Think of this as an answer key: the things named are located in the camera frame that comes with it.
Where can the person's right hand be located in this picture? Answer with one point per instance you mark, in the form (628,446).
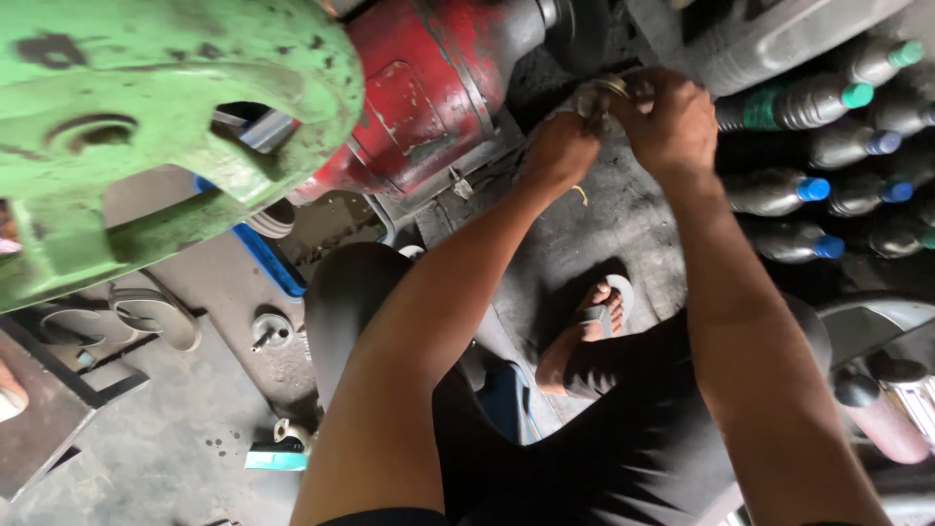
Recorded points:
(668,120)

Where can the person's left hand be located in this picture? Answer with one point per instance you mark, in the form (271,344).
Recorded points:
(559,150)

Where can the person's right fingers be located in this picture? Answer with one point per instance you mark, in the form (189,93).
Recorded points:
(634,88)

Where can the round metal engine part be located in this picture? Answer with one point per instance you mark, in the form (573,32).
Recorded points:
(597,99)

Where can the grey plastic jerrycan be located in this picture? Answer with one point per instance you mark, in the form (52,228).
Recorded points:
(760,36)

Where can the group of grey oil bottles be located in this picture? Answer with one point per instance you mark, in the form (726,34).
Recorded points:
(833,146)

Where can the red engine block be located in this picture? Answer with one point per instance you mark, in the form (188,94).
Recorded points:
(424,95)

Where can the person's foot in sandal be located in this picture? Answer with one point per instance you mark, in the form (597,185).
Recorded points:
(584,332)

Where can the blue plastic stool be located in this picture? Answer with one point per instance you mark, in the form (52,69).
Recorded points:
(508,402)

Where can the blue plastic tray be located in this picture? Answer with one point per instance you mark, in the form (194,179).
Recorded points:
(274,256)

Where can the pink spray can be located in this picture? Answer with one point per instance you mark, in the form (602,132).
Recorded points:
(880,420)

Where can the small metal valve part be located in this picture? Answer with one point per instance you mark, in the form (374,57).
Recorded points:
(269,332)

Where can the green metal engine housing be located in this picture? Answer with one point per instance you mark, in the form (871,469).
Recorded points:
(139,131)

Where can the teal small box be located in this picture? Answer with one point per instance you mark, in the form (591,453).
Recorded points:
(277,454)

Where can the grey rubber sandal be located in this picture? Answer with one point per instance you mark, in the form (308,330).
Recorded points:
(157,314)
(84,325)

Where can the black metal frame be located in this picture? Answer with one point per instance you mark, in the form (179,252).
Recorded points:
(73,358)

